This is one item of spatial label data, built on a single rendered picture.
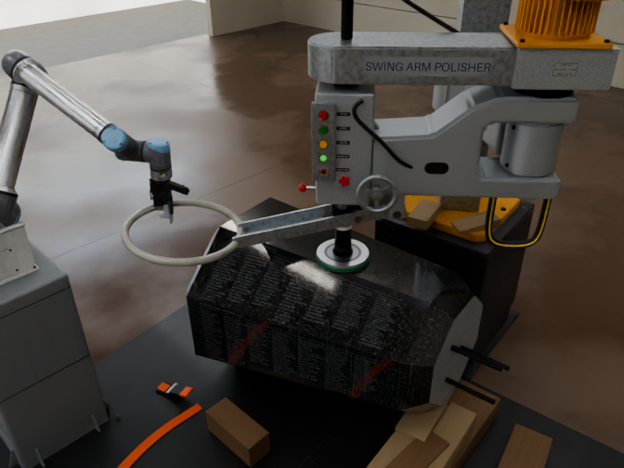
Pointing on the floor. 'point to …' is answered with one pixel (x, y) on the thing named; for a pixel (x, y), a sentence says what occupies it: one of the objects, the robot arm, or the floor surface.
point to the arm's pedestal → (45, 367)
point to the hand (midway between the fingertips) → (170, 217)
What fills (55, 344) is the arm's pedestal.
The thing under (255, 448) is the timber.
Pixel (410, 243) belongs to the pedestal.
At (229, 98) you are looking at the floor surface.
